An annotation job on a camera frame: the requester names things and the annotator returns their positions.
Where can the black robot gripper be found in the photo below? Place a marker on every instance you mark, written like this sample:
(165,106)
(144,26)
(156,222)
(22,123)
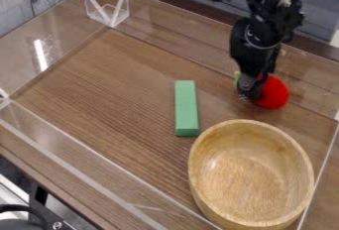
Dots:
(255,61)

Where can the red plush strawberry toy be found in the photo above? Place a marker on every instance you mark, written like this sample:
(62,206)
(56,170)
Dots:
(272,93)

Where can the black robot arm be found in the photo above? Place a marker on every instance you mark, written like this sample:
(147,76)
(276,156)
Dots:
(256,39)

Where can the green rectangular block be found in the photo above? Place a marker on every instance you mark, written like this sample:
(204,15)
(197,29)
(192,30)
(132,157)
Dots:
(185,109)

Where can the wooden bowl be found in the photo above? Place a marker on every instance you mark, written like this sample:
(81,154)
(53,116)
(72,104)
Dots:
(251,176)

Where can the clear acrylic corner bracket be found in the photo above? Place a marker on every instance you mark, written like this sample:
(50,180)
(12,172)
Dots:
(108,14)

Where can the clear acrylic tray wall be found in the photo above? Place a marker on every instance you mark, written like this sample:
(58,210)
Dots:
(105,193)

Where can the black table clamp mount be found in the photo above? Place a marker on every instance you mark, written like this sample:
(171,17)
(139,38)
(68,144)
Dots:
(50,220)

